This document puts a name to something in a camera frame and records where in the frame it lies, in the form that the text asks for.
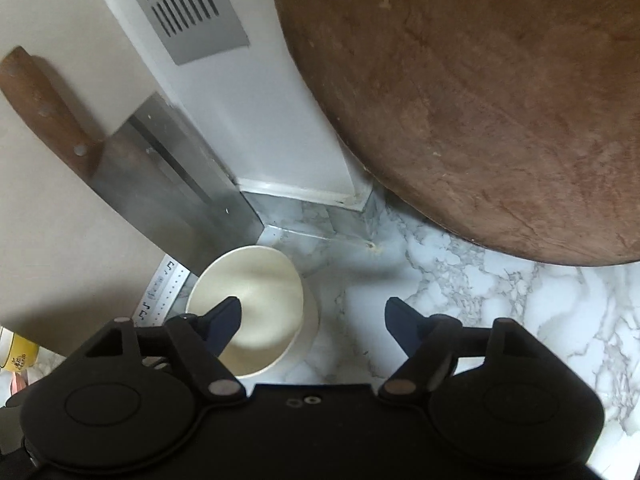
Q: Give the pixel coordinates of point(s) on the ruler-marked metal strip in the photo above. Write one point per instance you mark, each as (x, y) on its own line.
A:
(162, 290)

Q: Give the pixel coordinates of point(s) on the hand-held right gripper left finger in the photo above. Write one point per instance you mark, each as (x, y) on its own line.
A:
(226, 321)

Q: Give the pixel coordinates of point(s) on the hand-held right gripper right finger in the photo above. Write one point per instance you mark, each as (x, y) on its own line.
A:
(402, 327)

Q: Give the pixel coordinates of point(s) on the grey metal vent grille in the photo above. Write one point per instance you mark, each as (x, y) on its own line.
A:
(185, 10)

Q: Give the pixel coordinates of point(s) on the yellow container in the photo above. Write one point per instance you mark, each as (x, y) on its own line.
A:
(20, 352)

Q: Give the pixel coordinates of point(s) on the cream bowl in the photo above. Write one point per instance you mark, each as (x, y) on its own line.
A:
(265, 285)

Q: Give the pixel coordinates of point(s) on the round wooden cutting board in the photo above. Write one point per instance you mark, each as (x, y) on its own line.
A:
(475, 110)

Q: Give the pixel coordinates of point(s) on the beige flat board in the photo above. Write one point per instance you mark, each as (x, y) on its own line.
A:
(60, 260)

